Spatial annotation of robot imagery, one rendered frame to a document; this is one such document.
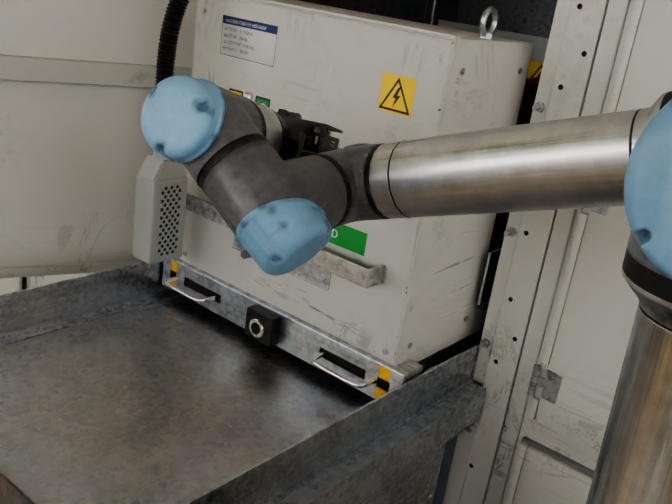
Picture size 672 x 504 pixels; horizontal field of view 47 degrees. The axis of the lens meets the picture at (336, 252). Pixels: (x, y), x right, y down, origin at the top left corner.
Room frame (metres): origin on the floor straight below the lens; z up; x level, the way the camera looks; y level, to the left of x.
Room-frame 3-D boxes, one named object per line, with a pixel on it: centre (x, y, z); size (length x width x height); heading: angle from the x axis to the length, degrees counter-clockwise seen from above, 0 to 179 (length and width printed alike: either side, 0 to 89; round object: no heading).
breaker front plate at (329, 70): (1.15, 0.09, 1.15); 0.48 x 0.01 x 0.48; 53
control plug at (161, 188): (1.22, 0.30, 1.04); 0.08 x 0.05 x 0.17; 143
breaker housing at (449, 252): (1.36, -0.07, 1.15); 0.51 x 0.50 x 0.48; 143
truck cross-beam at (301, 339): (1.16, 0.08, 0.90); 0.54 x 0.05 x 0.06; 53
